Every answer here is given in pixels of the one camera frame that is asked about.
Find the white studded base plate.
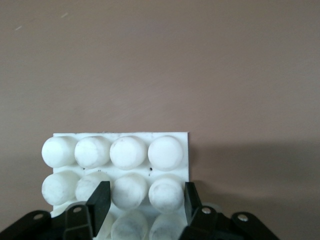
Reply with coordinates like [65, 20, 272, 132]
[40, 131, 191, 240]

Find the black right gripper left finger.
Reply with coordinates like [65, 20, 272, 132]
[0, 180, 111, 240]

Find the brown table cover sheet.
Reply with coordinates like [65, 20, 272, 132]
[0, 0, 320, 240]

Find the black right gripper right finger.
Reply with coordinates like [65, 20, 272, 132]
[179, 181, 278, 240]

